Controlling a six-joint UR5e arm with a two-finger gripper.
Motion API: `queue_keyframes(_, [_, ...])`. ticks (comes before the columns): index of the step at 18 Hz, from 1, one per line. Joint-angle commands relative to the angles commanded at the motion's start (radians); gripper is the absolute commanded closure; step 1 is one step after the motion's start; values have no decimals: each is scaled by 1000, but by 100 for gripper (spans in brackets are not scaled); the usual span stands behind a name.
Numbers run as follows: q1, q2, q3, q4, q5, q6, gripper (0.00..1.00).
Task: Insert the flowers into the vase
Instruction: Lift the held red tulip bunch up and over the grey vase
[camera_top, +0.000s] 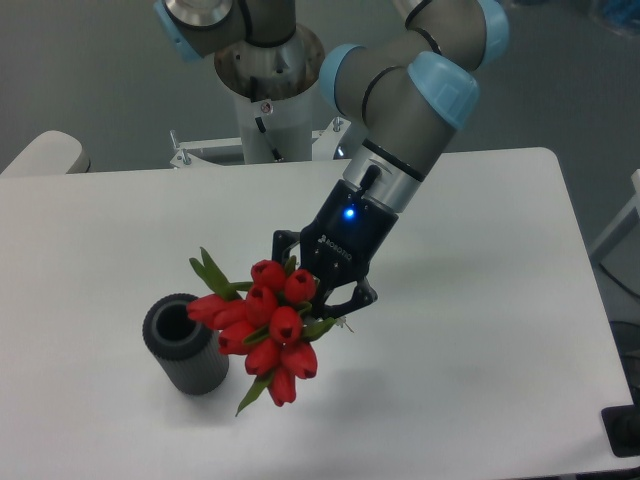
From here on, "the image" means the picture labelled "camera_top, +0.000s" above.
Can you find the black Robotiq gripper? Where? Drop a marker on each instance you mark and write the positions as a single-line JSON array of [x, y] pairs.
[[337, 248]]

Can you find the red tulip bouquet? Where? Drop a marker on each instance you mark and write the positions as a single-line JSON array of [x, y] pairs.
[[267, 320]]

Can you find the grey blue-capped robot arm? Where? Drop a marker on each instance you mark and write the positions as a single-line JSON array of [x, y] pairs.
[[412, 95]]

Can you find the dark grey ribbed vase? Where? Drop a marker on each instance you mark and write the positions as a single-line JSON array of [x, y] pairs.
[[186, 350]]

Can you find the beige chair armrest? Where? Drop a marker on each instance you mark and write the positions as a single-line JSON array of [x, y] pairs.
[[51, 153]]

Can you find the white furniture at right edge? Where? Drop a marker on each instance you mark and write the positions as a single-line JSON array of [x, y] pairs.
[[618, 228]]

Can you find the black device at table edge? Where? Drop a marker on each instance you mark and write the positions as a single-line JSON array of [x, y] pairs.
[[622, 428]]

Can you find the blue object top right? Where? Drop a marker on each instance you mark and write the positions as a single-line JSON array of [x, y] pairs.
[[620, 15]]

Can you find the white metal base frame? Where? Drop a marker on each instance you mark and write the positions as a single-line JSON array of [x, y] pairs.
[[339, 140]]

